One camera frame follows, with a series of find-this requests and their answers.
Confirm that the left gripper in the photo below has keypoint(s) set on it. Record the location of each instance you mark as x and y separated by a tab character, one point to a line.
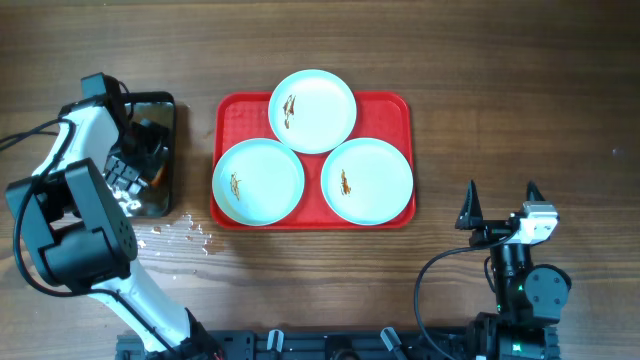
126	170

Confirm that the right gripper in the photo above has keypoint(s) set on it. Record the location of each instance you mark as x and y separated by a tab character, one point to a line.
496	230

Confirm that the green orange sponge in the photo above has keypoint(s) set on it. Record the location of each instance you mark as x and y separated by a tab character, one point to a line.
159	176

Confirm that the white plate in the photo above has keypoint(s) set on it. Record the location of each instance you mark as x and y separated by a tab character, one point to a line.
367	181
312	111
258	182

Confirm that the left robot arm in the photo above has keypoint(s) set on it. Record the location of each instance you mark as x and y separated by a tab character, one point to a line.
73	236

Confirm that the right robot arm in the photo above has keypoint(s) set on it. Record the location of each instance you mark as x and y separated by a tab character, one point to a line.
529	297

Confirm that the black metal water tray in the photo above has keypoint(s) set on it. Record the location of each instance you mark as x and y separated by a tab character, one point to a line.
159	107

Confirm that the red plastic tray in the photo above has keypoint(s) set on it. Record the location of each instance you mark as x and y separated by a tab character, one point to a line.
381	114

